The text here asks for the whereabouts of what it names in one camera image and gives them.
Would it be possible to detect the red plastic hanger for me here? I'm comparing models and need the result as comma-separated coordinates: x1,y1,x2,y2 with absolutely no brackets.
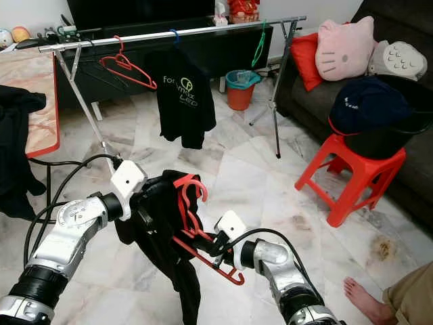
171,173,246,286
99,35,158,90

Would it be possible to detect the black shirt red trim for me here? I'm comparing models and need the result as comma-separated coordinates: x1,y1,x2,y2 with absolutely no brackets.
114,169,210,325

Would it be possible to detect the navy blue shirt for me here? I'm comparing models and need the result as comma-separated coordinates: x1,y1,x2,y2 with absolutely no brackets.
328,77,417,136

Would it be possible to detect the green plastic hanger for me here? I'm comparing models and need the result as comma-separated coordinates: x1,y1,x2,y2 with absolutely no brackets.
252,20,268,68

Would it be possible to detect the black shirt green print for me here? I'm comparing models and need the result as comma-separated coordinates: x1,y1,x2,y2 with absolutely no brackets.
143,44,217,150

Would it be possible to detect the orange bucket teal liner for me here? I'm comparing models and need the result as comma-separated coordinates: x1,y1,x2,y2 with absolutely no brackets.
225,69,263,112

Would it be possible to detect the person's bare foot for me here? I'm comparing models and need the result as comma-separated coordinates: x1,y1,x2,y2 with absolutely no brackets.
343,276,394,325

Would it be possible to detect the plain black garment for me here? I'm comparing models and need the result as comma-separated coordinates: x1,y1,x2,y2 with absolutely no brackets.
0,85,49,221

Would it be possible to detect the red plastic stool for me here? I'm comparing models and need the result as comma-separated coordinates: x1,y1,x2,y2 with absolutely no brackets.
294,133,409,229

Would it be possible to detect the dark grey fabric sofa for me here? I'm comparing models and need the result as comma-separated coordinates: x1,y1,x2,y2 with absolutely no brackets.
274,0,433,228

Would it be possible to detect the black television cabinet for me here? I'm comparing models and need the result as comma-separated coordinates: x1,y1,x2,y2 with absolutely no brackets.
55,26,285,109

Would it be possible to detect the marble top folding table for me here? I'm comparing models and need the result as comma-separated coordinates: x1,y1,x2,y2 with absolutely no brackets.
0,49,82,224

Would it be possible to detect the silver metal clothes rack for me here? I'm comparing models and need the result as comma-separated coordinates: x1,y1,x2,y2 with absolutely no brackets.
38,15,308,167

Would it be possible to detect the person's khaki trouser leg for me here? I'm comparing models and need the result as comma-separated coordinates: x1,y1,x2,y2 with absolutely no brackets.
382,265,433,325

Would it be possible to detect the black flat television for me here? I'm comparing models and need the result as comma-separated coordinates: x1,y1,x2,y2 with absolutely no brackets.
66,0,216,31

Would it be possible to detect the black round bucket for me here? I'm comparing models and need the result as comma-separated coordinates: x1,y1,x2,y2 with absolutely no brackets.
335,73,433,160

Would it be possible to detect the small white ornament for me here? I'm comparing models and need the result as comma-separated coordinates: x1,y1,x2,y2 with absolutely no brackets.
214,3,229,26

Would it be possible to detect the red cushion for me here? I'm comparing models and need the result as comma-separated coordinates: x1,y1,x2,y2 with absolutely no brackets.
290,32,324,92

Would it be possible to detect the orange round toy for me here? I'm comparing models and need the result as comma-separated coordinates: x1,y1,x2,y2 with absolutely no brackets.
10,26,31,43

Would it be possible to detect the red seated figurine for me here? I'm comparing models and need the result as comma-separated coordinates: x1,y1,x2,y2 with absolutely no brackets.
227,0,261,24

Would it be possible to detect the pink cat face pillow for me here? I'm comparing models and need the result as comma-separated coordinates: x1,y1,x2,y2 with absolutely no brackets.
315,16,378,82

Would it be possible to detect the grey round plush toy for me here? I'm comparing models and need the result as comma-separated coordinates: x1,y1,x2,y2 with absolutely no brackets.
367,39,428,82

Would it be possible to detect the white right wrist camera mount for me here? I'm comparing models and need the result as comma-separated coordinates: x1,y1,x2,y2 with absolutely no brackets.
215,210,246,250

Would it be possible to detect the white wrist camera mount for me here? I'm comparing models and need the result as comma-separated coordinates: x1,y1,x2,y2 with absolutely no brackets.
110,160,148,221
215,210,246,250

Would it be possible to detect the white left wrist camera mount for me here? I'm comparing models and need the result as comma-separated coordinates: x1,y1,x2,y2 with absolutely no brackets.
110,160,148,221

